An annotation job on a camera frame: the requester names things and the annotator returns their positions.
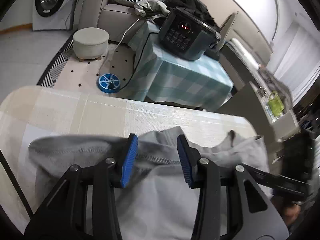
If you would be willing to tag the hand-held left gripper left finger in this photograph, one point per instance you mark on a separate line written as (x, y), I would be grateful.
(130, 160)

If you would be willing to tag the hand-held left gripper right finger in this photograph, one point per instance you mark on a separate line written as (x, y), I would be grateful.
(183, 160)

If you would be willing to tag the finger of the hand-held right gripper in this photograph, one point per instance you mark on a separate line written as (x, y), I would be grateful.
(265, 176)

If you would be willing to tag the grey t-shirt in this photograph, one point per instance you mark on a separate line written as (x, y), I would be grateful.
(160, 200)

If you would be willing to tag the person's right hand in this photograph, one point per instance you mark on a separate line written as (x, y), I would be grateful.
(292, 211)

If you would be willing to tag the green bottle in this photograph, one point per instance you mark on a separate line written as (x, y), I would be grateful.
(275, 103)

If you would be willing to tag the checkered bed blanket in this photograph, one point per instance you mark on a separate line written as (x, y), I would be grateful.
(75, 110)

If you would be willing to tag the grey bedside ledge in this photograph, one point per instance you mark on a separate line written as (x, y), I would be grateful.
(245, 102)

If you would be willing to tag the teal checkered tablecloth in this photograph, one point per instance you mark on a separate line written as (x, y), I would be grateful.
(180, 80)

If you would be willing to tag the patterned floor rug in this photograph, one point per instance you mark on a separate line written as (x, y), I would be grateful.
(82, 72)

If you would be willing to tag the dark electric pressure cooker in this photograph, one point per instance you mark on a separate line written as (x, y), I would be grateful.
(185, 37)

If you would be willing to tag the white pillow roll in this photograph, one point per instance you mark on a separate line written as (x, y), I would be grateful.
(245, 52)

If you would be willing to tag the grey round ottoman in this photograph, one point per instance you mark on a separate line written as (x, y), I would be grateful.
(90, 42)

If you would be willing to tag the beige bed headboard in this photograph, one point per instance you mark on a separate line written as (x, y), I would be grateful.
(230, 27)

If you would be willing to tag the grey sofa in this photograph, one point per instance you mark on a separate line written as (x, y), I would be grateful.
(117, 17)

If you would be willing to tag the black jacket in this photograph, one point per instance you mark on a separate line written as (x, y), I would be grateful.
(197, 7)

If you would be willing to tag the light grey crumpled cloth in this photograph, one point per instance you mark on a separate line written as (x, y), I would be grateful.
(150, 6)

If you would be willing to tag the white washing machine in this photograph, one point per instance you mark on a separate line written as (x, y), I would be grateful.
(60, 12)

